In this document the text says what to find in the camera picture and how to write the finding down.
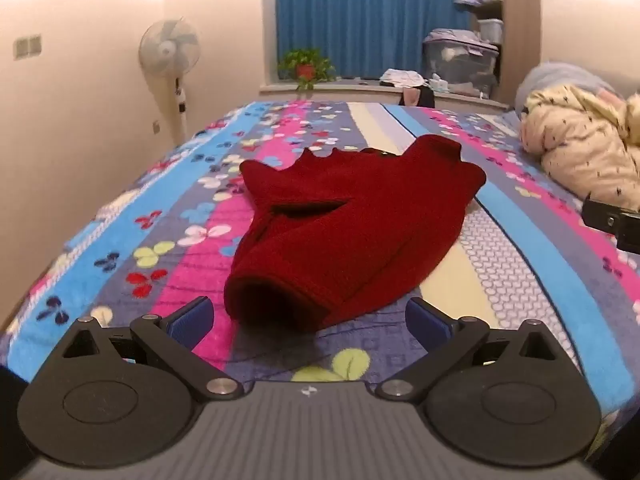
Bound wall switch panel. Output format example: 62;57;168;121
13;34;43;60

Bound blue curtain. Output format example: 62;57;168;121
275;0;473;83

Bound potted green plant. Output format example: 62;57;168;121
277;48;337;92

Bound clear plastic storage bin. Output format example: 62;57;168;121
422;40;501;101

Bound floral striped blanket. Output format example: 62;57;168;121
0;100;640;441

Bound white clothes pile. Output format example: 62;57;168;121
379;67;426;88

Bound grey pillow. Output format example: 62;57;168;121
514;61;617;111

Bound cream star-print quilt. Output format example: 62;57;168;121
520;84;640;211

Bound shelf with storage boxes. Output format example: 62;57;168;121
452;0;506;46

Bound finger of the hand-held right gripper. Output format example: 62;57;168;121
582;199;640;253

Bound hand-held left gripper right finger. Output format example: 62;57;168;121
375;297;561;403

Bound red knitted sweater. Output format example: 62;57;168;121
223;135;487;333

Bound white standing fan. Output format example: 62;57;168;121
138;18;202;146

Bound grey folded clothes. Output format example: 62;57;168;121
424;28;501;53

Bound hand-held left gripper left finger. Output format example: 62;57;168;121
60;296;246;403

